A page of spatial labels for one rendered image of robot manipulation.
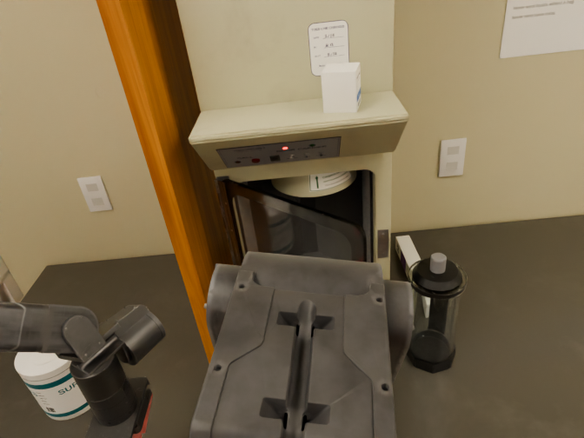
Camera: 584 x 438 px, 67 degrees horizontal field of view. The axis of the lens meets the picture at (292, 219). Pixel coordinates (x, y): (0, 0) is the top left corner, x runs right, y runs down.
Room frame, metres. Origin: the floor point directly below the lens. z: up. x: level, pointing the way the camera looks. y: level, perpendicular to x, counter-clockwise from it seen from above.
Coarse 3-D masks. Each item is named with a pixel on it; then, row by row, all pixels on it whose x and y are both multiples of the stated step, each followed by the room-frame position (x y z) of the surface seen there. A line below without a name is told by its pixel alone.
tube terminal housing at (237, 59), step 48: (192, 0) 0.73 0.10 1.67; (240, 0) 0.72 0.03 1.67; (288, 0) 0.72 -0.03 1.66; (336, 0) 0.72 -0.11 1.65; (384, 0) 0.71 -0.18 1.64; (192, 48) 0.73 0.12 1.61; (240, 48) 0.73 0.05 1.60; (288, 48) 0.72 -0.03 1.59; (384, 48) 0.71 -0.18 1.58; (240, 96) 0.73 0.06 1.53; (288, 96) 0.72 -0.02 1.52; (384, 192) 0.71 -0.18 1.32
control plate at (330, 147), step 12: (264, 144) 0.63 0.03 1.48; (276, 144) 0.63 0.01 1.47; (288, 144) 0.64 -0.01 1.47; (300, 144) 0.64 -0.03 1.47; (324, 144) 0.64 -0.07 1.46; (336, 144) 0.65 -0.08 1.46; (228, 156) 0.66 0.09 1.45; (240, 156) 0.66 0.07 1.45; (252, 156) 0.66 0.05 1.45; (264, 156) 0.67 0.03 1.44; (288, 156) 0.67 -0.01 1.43; (300, 156) 0.68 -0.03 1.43; (312, 156) 0.68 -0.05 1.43; (324, 156) 0.68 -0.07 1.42
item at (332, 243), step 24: (240, 192) 0.68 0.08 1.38; (264, 192) 0.64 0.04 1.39; (240, 216) 0.69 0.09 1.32; (264, 216) 0.64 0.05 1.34; (288, 216) 0.60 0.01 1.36; (312, 216) 0.57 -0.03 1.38; (336, 216) 0.54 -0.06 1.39; (240, 240) 0.70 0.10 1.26; (264, 240) 0.65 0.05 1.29; (288, 240) 0.61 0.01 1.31; (312, 240) 0.57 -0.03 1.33; (336, 240) 0.54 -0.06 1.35; (360, 240) 0.51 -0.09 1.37
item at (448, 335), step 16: (464, 272) 0.64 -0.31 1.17; (416, 288) 0.61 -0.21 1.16; (416, 304) 0.62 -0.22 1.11; (432, 304) 0.60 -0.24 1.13; (448, 304) 0.59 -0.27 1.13; (416, 320) 0.62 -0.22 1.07; (432, 320) 0.60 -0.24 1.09; (448, 320) 0.60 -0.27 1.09; (416, 336) 0.62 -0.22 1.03; (432, 336) 0.60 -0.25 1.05; (448, 336) 0.60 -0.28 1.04; (416, 352) 0.62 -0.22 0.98; (432, 352) 0.60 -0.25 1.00; (448, 352) 0.60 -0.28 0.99
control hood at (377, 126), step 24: (384, 96) 0.68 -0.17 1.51; (216, 120) 0.67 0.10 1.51; (240, 120) 0.66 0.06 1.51; (264, 120) 0.65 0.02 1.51; (288, 120) 0.63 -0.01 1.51; (312, 120) 0.62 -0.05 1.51; (336, 120) 0.61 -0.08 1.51; (360, 120) 0.60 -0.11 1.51; (384, 120) 0.60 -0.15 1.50; (192, 144) 0.62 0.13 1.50; (216, 144) 0.62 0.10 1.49; (240, 144) 0.63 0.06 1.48; (360, 144) 0.65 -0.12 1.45; (384, 144) 0.66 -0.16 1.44; (216, 168) 0.70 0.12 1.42
